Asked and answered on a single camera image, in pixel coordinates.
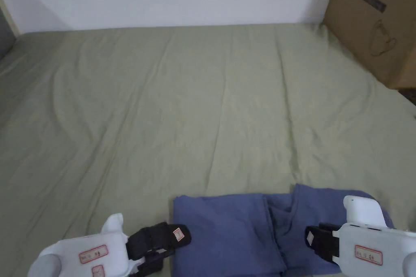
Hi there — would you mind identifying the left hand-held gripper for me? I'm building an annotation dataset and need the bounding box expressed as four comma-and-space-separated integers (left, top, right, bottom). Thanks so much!
27, 213, 193, 277

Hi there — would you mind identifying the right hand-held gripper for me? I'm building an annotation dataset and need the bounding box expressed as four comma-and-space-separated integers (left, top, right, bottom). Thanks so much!
305, 195, 416, 277

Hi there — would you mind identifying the dark blue garment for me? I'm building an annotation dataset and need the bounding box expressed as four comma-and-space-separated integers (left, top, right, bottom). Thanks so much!
172, 183, 396, 277

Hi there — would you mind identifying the bed with pale green sheet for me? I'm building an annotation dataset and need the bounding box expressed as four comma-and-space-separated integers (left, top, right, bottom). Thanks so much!
0, 23, 416, 277

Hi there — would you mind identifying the brown cardboard carton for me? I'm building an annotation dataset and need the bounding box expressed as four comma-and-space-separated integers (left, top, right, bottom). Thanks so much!
323, 0, 416, 90

